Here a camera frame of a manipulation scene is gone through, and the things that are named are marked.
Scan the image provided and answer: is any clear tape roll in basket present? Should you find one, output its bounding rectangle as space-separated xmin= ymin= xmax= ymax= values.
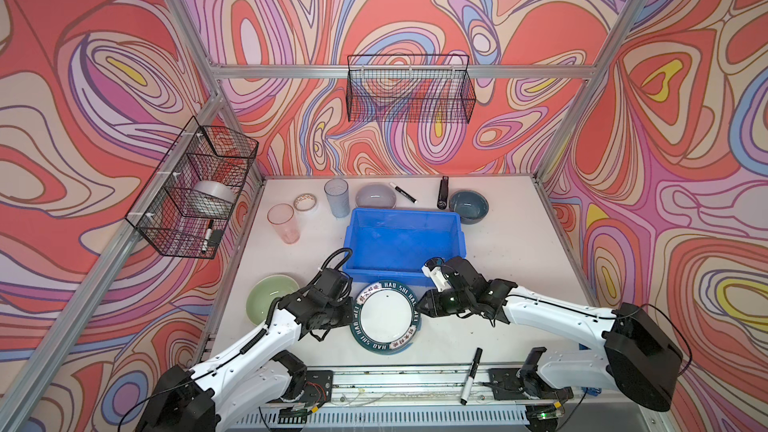
xmin=188 ymin=180 xmax=236 ymax=219

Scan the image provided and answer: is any black marker near bowls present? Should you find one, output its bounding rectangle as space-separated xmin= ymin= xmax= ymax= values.
xmin=389 ymin=182 xmax=417 ymax=204

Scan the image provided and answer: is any black marker on front rail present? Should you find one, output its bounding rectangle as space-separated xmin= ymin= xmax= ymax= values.
xmin=459 ymin=347 xmax=483 ymax=406

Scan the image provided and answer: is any black wire basket on left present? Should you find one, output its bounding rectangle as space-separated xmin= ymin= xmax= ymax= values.
xmin=125 ymin=118 xmax=259 ymax=259

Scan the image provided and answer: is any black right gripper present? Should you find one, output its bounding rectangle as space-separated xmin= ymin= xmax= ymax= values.
xmin=411 ymin=288 xmax=472 ymax=319

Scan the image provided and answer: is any black flashlight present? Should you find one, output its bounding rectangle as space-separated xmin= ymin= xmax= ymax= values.
xmin=436 ymin=176 xmax=449 ymax=210

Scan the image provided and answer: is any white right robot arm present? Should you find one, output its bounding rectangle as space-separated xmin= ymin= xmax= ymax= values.
xmin=416 ymin=257 xmax=683 ymax=412

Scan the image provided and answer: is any pink translucent plastic cup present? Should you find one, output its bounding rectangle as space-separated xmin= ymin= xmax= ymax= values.
xmin=267 ymin=203 xmax=300 ymax=244

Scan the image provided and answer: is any dark teal bowl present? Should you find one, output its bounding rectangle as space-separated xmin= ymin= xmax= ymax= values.
xmin=448 ymin=190 xmax=490 ymax=225

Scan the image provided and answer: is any light green bowl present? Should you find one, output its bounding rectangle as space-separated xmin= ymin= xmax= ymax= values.
xmin=245 ymin=274 xmax=299 ymax=326

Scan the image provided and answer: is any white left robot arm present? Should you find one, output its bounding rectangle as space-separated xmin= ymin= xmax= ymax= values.
xmin=135 ymin=268 xmax=353 ymax=431

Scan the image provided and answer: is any marker in left basket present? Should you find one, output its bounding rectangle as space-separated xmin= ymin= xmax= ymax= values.
xmin=200 ymin=219 xmax=214 ymax=254

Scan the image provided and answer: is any black wire basket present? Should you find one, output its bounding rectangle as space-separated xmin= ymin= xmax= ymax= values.
xmin=346 ymin=52 xmax=476 ymax=124
xmin=125 ymin=118 xmax=259 ymax=259

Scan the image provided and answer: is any blue frosted plastic cup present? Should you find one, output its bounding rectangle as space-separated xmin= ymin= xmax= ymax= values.
xmin=324 ymin=178 xmax=350 ymax=218

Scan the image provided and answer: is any roll of double-sided tape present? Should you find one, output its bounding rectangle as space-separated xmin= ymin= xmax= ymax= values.
xmin=293 ymin=193 xmax=318 ymax=213

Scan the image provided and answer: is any blue plastic bin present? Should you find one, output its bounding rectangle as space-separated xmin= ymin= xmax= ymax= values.
xmin=343 ymin=208 xmax=466 ymax=287

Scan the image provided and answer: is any green rimmed lettered plate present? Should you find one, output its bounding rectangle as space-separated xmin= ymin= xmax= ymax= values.
xmin=349 ymin=280 xmax=421 ymax=355

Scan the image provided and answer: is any black wire basket on back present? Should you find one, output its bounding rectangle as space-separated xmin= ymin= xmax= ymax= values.
xmin=346 ymin=52 xmax=476 ymax=124

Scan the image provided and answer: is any grey ceramic bowl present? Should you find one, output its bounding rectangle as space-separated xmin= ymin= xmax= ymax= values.
xmin=355 ymin=183 xmax=397 ymax=209

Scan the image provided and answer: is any aluminium front rail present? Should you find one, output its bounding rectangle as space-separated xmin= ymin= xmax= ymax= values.
xmin=263 ymin=362 xmax=571 ymax=412

